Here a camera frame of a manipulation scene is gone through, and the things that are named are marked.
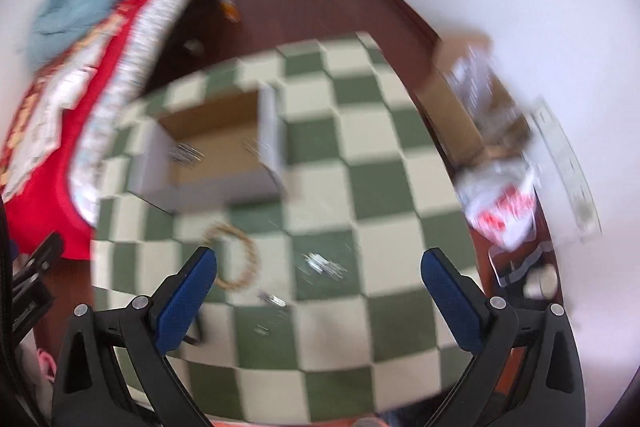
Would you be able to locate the beige beaded bracelet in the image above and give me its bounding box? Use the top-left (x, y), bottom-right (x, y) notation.
top-left (204, 223), bottom-right (260, 292)

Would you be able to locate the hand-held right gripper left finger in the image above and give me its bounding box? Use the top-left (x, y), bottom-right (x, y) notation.
top-left (51, 247), bottom-right (218, 427)

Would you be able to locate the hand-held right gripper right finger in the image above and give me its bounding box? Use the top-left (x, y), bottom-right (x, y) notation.
top-left (420, 248), bottom-right (587, 427)

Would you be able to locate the white power strip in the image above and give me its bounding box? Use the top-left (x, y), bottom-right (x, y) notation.
top-left (529, 96), bottom-right (604, 244)

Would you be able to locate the brown cardboard box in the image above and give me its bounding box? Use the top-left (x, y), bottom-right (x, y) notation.
top-left (414, 32), bottom-right (534, 168)

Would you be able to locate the pink object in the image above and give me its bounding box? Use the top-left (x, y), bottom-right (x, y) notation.
top-left (34, 347), bottom-right (57, 381)

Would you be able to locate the white cup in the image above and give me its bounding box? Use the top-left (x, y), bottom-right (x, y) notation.
top-left (522, 266), bottom-right (560, 299)

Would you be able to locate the orange bottle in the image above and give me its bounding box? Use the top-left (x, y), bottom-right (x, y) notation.
top-left (216, 0), bottom-right (242, 26)

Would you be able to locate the grey cardboard box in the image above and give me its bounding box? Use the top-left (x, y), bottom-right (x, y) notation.
top-left (129, 84), bottom-right (288, 214)

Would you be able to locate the silver jewelry piece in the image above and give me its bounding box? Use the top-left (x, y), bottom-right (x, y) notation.
top-left (170, 144), bottom-right (207, 168)

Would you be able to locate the silver chain necklace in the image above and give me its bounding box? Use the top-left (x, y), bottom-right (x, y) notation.
top-left (302, 252), bottom-right (351, 281)

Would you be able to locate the red printed blanket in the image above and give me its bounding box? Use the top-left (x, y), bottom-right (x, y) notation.
top-left (0, 0), bottom-right (212, 262)

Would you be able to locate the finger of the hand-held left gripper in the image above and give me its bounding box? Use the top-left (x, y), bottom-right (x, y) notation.
top-left (10, 232), bottom-right (65, 344)

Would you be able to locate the clear plastic packaging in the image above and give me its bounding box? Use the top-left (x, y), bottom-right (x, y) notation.
top-left (447, 49), bottom-right (521, 132)

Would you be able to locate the green white checkered mat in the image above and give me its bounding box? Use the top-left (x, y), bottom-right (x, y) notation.
top-left (91, 32), bottom-right (494, 425)

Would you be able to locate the white red plastic bag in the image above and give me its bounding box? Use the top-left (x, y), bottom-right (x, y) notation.
top-left (454, 156), bottom-right (539, 251)

